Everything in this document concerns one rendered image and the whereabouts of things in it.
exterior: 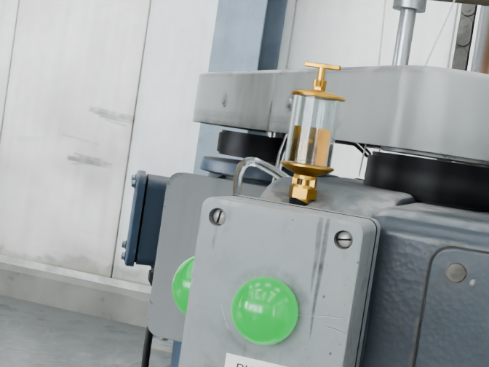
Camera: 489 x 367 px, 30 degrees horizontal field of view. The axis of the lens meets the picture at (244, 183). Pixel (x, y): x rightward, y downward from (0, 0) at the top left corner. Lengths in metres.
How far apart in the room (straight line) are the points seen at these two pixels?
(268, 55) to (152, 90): 0.84
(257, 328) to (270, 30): 5.49
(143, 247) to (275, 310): 0.53
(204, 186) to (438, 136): 0.37
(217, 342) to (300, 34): 5.46
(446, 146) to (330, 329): 0.19
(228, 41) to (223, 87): 4.64
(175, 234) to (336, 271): 0.50
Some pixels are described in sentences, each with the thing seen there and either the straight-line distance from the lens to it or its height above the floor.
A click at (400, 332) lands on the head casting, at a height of 1.28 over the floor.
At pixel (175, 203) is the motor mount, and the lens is 0.89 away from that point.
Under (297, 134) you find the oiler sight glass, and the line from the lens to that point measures 0.47.
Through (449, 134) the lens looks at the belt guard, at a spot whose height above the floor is 1.38.
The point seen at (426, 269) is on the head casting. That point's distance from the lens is 0.44.
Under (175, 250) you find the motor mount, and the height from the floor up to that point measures 1.24.
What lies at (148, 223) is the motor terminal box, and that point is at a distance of 0.91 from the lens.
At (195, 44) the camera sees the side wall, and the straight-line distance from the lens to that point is 6.06.
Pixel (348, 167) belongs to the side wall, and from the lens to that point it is 5.71.
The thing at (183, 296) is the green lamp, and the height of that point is 1.28.
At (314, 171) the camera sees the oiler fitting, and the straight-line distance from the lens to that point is 0.47.
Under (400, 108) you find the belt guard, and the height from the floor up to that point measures 1.39.
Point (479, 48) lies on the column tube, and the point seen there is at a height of 1.48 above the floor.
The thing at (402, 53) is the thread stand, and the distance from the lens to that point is 0.79.
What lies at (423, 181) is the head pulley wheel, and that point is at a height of 1.35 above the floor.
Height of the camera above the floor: 1.36
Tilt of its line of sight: 3 degrees down
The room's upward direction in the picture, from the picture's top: 9 degrees clockwise
